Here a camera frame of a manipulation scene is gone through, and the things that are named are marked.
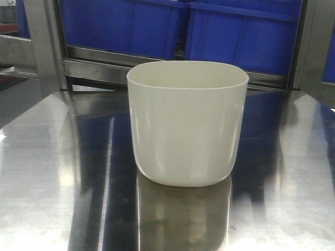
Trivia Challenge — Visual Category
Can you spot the blue crate left background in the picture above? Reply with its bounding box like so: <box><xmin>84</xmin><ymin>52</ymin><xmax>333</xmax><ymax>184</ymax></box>
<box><xmin>60</xmin><ymin>1</ymin><xmax>187</xmax><ymax>59</ymax></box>

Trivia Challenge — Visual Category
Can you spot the blue crate background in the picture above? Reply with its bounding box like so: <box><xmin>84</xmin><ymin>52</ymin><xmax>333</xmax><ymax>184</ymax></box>
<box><xmin>184</xmin><ymin>1</ymin><xmax>302</xmax><ymax>76</ymax></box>
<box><xmin>60</xmin><ymin>1</ymin><xmax>187</xmax><ymax>59</ymax></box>

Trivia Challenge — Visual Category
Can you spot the steel shelf frame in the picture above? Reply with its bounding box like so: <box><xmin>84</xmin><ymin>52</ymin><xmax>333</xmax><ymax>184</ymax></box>
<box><xmin>0</xmin><ymin>0</ymin><xmax>335</xmax><ymax>108</ymax></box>

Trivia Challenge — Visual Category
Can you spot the white plastic bin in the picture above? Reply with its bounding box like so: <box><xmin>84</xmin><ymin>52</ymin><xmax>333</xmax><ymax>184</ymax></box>
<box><xmin>127</xmin><ymin>61</ymin><xmax>249</xmax><ymax>187</ymax></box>

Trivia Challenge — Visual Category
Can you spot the blue crate right background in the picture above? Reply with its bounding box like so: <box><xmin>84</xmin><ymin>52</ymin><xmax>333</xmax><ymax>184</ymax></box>
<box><xmin>184</xmin><ymin>1</ymin><xmax>302</xmax><ymax>76</ymax></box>

